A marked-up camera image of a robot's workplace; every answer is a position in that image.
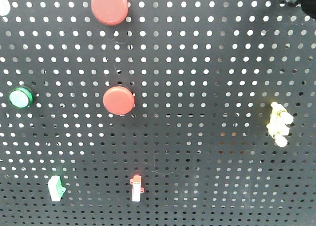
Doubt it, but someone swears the lower red round push button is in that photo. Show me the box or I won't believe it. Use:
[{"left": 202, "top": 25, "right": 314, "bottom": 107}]
[{"left": 103, "top": 86, "right": 135, "bottom": 115}]

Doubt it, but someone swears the red round push button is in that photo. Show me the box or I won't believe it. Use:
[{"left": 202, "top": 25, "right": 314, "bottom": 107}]
[
  {"left": 103, "top": 86, "right": 135, "bottom": 115},
  {"left": 90, "top": 0, "right": 128, "bottom": 26}
]

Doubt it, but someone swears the black perforated pegboard panel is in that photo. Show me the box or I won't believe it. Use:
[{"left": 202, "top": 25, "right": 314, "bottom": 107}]
[{"left": 0, "top": 0, "right": 316, "bottom": 226}]

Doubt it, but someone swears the upper red round push button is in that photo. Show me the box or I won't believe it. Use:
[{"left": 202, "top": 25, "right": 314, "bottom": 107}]
[{"left": 90, "top": 0, "right": 128, "bottom": 26}]

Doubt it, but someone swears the green round push button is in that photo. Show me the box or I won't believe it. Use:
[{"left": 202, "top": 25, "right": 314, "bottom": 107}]
[{"left": 8, "top": 86, "right": 35, "bottom": 109}]

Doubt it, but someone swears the red white rocker switch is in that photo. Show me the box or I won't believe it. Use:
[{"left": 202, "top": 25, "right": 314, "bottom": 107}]
[{"left": 129, "top": 175, "right": 144, "bottom": 202}]

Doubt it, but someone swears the green white rocker switch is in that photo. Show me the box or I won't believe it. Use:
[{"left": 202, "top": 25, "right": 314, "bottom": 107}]
[{"left": 47, "top": 176, "right": 66, "bottom": 202}]

